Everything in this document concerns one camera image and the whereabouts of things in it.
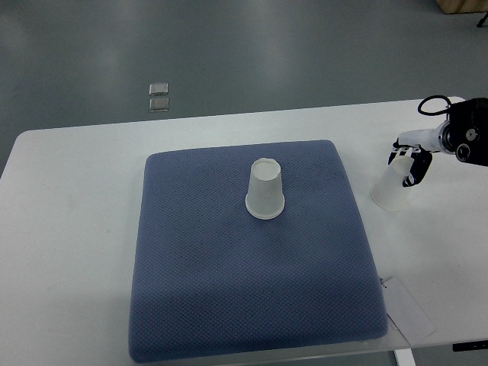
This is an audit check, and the upper metal floor plate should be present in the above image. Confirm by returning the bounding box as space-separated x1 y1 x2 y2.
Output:
149 82 169 96

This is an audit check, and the white paper cup on cushion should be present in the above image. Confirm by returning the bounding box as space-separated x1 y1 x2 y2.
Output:
245 158 285 220

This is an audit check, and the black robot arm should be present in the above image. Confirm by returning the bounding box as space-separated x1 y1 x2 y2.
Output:
417 95 487 166

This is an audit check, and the black tripod foot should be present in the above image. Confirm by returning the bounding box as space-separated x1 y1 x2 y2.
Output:
477 13 488 27

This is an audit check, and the white paper tag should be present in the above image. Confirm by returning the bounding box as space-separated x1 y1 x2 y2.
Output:
381 278 436 345

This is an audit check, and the white table leg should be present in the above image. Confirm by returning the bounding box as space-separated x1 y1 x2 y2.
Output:
393 348 416 366

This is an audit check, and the blue quilted cushion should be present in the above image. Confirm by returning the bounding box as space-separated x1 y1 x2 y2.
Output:
129 140 388 363

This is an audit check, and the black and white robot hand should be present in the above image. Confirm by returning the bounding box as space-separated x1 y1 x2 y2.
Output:
388 129 443 188

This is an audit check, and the black table control panel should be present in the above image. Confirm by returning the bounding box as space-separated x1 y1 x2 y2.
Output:
452 340 488 352

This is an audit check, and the wooden box corner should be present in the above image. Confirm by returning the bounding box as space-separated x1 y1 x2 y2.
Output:
435 0 488 14

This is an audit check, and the white paper cup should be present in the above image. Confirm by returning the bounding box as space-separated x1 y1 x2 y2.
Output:
245 158 285 220
371 156 413 211

